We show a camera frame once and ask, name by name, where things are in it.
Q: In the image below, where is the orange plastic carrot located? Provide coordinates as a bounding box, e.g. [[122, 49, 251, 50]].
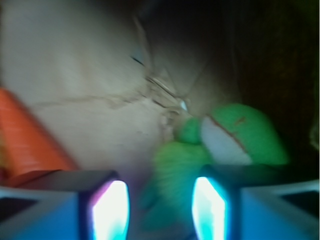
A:
[[0, 88, 80, 180]]

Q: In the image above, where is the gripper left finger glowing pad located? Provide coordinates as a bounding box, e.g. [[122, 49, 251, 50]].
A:
[[0, 170, 130, 240]]

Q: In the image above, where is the green plush animal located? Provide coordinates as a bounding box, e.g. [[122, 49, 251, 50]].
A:
[[138, 103, 291, 231]]

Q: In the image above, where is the brown paper bag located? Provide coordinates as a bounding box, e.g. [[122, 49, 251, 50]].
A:
[[0, 0, 320, 185]]

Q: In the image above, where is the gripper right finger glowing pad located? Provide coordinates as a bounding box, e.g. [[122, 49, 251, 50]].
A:
[[191, 165, 320, 240]]

